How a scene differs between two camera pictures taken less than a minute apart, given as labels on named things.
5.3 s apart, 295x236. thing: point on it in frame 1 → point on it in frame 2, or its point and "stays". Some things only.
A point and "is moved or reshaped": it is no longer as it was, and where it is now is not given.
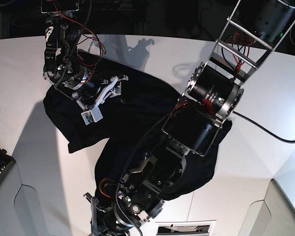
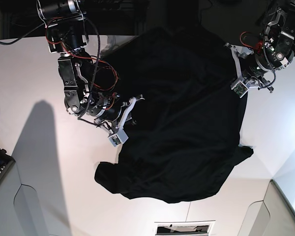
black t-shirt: [145, 100] is moved or reshaped
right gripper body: [114, 220] → [249, 71]
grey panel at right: [275, 216] stays
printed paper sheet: [199, 227] stays
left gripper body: [94, 92] → [119, 115]
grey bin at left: [15, 209] stays
